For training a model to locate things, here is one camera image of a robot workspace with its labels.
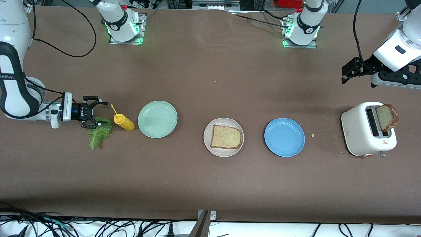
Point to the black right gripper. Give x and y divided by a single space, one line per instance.
78 112

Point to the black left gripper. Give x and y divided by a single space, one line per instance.
367 65

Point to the yellow mustard squeeze bottle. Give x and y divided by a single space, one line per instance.
125 122

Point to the brown bread slice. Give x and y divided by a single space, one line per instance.
384 118
226 137

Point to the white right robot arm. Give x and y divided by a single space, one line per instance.
13 65

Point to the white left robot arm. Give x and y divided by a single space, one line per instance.
307 23

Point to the pale green plate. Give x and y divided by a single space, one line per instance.
158 119

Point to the blue plate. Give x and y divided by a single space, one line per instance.
284 137

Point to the beige plate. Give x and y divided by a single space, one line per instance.
223 153

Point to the green lettuce leaf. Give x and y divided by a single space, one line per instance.
97 135

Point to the white toaster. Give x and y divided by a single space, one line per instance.
357 131

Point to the red box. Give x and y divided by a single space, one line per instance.
289 3

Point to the black power plug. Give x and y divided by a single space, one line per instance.
170 230

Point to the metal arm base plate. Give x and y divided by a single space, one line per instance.
125 43
299 47

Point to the aluminium frame rail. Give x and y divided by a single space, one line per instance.
402 15
28 5

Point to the grey metal rail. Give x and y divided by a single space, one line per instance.
215 4

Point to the metal table edge bracket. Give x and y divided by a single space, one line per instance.
200 227

